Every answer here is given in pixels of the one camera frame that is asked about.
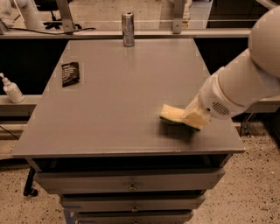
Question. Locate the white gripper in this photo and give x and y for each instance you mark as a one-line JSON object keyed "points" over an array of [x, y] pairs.
{"points": [[215, 98]]}

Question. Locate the yellow sponge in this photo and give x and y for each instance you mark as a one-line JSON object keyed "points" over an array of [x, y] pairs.
{"points": [[174, 116]]}

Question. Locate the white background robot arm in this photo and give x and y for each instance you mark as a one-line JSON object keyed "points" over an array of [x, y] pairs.
{"points": [[27, 9]]}

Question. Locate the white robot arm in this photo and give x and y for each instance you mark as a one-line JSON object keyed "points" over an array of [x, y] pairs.
{"points": [[251, 76]]}

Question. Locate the black rxbar chocolate wrapper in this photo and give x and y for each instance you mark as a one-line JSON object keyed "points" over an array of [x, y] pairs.
{"points": [[70, 73]]}

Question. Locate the grey drawer cabinet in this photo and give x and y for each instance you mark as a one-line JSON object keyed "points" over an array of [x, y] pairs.
{"points": [[109, 121]]}

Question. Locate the bottom grey drawer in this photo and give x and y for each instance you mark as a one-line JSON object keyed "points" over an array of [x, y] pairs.
{"points": [[155, 217]]}

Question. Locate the grey drawer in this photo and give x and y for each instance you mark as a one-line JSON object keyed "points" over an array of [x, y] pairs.
{"points": [[155, 217], [133, 203], [129, 181]]}

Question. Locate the silver metal can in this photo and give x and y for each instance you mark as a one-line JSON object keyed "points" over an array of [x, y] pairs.
{"points": [[128, 29]]}

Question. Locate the middle grey drawer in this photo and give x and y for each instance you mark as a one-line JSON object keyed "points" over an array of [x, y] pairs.
{"points": [[133, 203]]}

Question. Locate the top grey drawer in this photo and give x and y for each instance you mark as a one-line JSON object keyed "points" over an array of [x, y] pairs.
{"points": [[129, 181]]}

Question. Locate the black caster leg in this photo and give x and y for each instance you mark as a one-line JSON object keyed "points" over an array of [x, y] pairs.
{"points": [[28, 189]]}

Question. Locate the white pump bottle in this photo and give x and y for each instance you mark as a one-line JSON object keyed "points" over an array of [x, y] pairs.
{"points": [[12, 90]]}

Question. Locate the black office chair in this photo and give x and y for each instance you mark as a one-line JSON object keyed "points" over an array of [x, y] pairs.
{"points": [[51, 6]]}

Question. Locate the right metal frame bracket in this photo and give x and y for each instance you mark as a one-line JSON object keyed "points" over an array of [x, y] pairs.
{"points": [[177, 18]]}

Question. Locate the metal frame bracket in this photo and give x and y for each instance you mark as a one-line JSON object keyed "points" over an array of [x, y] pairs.
{"points": [[177, 18], [65, 14]]}

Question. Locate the left metal frame bracket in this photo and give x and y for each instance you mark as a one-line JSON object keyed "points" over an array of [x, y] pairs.
{"points": [[65, 14]]}

